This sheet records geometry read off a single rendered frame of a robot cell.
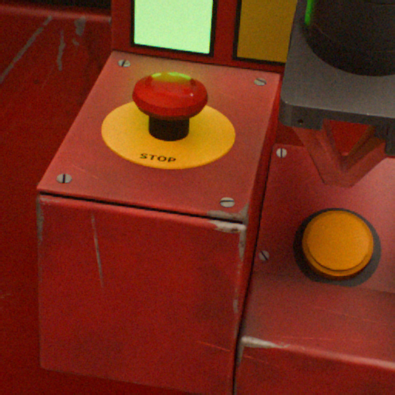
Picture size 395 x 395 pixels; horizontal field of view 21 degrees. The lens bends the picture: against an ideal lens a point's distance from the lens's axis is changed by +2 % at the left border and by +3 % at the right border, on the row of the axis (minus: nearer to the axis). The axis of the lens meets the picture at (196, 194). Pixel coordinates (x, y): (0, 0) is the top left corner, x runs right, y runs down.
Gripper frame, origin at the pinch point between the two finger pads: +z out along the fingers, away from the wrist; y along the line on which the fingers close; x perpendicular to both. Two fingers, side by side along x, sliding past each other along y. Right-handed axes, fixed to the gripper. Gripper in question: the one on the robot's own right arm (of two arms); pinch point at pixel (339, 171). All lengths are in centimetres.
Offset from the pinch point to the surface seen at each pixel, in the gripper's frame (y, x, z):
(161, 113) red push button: 0.4, 9.4, -2.0
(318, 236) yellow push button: 0.2, 0.5, 5.7
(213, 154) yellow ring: 0.0, 6.5, 0.1
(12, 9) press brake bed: 15.8, 22.6, 6.4
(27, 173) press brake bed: 12.3, 22.1, 18.8
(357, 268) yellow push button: -1.1, -1.8, 6.3
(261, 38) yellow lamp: 10.1, 5.5, 0.7
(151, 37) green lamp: 9.9, 12.0, 1.6
